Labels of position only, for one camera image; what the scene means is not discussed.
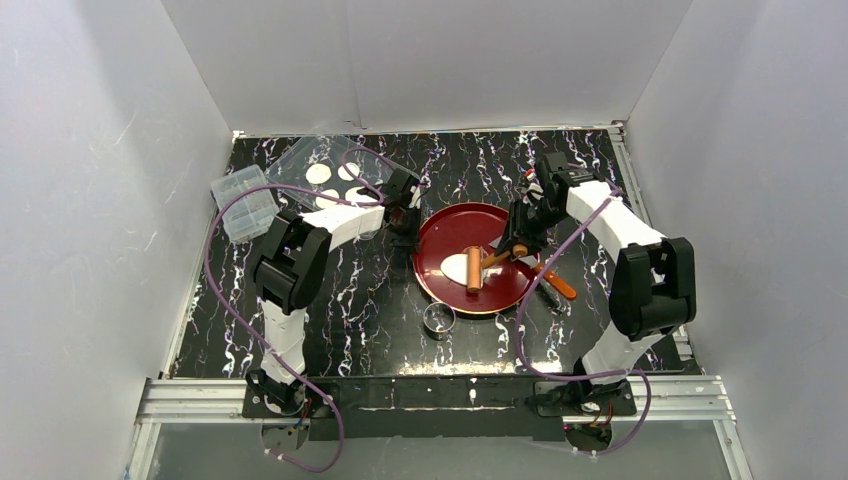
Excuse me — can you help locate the wooden double-ended rolling pin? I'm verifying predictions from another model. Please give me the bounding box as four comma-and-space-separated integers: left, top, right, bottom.
463, 244, 529, 294

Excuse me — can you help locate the red round tray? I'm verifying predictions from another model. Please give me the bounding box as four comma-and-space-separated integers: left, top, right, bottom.
412, 202, 535, 316

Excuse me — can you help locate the white dough piece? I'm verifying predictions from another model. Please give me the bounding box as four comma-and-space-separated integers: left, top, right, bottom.
440, 253, 500, 287

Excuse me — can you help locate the metal ring cutter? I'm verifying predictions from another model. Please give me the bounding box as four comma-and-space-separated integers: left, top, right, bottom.
422, 302, 456, 341

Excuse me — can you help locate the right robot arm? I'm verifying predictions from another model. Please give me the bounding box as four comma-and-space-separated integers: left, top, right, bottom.
483, 152, 697, 416

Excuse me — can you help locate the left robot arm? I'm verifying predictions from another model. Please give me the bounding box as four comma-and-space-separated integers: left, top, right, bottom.
246, 167, 422, 416

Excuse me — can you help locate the round dough wrapper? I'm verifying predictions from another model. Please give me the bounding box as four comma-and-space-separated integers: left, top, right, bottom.
315, 189, 339, 209
345, 187, 377, 204
305, 163, 332, 185
337, 162, 360, 182

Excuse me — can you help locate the clear plastic tray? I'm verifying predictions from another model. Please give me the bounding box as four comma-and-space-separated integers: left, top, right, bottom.
266, 137, 422, 250

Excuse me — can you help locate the clear plastic compartment box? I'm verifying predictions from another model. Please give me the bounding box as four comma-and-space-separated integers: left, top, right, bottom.
210, 165, 279, 245

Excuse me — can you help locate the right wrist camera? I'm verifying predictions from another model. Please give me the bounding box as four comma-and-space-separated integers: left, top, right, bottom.
519, 169, 544, 205

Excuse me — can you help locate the metal spatula wooden handle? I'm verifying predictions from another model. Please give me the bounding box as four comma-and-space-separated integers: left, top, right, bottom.
493, 235, 579, 302

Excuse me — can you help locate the aluminium frame rail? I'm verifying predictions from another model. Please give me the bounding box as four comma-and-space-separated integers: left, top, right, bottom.
124, 374, 752, 479

